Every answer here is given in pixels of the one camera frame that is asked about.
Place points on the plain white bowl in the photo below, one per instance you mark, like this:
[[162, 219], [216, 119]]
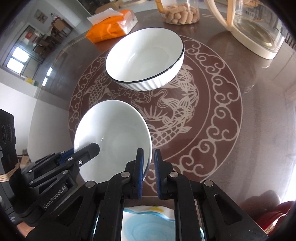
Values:
[[119, 130]]

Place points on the wooden dining chair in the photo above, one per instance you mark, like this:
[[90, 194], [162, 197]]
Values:
[[62, 26]]

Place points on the person's left hand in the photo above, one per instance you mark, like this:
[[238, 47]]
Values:
[[24, 228]]

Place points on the blue rim scalloped bowl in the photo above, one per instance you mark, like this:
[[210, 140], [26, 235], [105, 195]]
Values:
[[148, 223]]

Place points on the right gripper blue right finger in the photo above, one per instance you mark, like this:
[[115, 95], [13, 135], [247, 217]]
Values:
[[172, 185]]

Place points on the white bowl black rim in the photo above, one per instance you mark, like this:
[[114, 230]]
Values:
[[146, 59]]

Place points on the red flower plate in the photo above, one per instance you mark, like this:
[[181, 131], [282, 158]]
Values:
[[268, 221]]

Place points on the glass kettle cream handle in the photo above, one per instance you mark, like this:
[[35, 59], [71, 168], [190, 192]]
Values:
[[253, 24]]

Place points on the clear plastic snack jar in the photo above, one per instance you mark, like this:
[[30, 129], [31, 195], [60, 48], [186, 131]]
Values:
[[179, 12]]

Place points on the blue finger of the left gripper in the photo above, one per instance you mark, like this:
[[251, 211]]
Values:
[[81, 157], [65, 156]]

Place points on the orange tissue pack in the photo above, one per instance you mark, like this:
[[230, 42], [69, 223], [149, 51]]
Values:
[[111, 24]]

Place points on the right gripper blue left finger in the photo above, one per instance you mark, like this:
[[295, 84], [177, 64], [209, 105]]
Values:
[[126, 185]]

